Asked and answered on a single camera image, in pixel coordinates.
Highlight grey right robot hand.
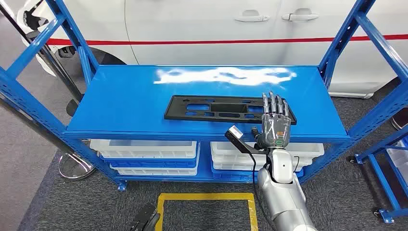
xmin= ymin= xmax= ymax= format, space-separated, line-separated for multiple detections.
xmin=252 ymin=91 xmax=292 ymax=151

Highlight long black plastic part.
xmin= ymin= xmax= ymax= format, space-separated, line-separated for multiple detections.
xmin=164 ymin=94 xmax=298 ymax=126

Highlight blue metal shelf rack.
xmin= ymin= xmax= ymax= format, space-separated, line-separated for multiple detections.
xmin=0 ymin=0 xmax=408 ymax=193
xmin=346 ymin=126 xmax=408 ymax=224

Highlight black robot body part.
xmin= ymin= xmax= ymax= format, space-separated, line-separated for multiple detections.
xmin=128 ymin=203 xmax=161 ymax=231

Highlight white plastic bin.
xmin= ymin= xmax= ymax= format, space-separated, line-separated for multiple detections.
xmin=110 ymin=164 xmax=199 ymax=177
xmin=211 ymin=155 xmax=315 ymax=172
xmin=89 ymin=139 xmax=198 ymax=159
xmin=210 ymin=141 xmax=325 ymax=159
xmin=385 ymin=140 xmax=408 ymax=183

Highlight yellow floor tape square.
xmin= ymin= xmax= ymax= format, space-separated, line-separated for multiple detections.
xmin=154 ymin=192 xmax=259 ymax=231

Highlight red barrier belt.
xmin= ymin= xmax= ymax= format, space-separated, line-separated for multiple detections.
xmin=46 ymin=33 xmax=408 ymax=46

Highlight white car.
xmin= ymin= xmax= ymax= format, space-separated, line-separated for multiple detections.
xmin=16 ymin=0 xmax=408 ymax=100

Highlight dark round stand base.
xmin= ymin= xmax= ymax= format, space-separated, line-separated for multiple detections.
xmin=390 ymin=107 xmax=408 ymax=131

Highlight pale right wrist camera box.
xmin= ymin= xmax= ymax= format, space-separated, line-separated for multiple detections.
xmin=228 ymin=125 xmax=245 ymax=140

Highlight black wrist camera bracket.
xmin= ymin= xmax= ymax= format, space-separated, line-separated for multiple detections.
xmin=224 ymin=130 xmax=269 ymax=157

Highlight black camera cable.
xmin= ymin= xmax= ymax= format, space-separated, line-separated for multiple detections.
xmin=248 ymin=152 xmax=271 ymax=231

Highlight white car door handle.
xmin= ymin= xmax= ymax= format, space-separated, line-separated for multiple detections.
xmin=234 ymin=9 xmax=270 ymax=23
xmin=281 ymin=8 xmax=320 ymax=22

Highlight chrome stanchion post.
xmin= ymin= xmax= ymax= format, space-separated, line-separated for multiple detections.
xmin=0 ymin=97 xmax=97 ymax=180
xmin=0 ymin=1 xmax=85 ymax=117

